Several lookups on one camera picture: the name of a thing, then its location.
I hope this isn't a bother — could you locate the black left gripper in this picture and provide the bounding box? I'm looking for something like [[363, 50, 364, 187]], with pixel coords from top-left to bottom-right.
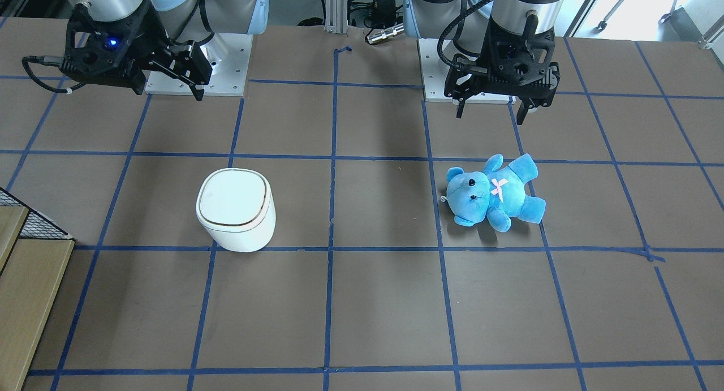
[[443, 18, 561, 126]]

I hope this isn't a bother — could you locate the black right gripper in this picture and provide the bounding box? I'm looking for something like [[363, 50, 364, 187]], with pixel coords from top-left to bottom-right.
[[59, 0, 213, 101]]

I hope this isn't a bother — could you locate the white trash can with lid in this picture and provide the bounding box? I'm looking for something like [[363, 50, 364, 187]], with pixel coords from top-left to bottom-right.
[[196, 167, 277, 253]]

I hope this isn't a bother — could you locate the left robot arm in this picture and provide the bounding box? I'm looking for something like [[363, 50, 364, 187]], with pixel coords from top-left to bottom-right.
[[403, 0, 564, 124]]

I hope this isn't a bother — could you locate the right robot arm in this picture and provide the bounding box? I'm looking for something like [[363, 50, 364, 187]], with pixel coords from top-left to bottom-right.
[[59, 0, 270, 100]]

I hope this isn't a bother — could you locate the blue teddy bear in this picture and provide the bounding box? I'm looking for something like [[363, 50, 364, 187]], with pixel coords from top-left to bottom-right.
[[440, 153, 546, 232]]

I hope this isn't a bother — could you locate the silver metal cylinder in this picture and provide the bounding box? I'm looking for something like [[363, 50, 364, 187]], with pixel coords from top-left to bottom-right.
[[364, 23, 405, 46]]

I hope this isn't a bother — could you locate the black power adapter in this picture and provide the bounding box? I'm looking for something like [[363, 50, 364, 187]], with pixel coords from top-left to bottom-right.
[[370, 0, 397, 25]]

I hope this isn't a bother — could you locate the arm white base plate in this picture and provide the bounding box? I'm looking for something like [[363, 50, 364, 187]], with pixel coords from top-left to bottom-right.
[[144, 33, 254, 97], [418, 38, 516, 104]]

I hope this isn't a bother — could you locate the aluminium frame post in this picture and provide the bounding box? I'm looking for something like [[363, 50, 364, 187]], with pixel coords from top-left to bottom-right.
[[322, 0, 350, 35]]

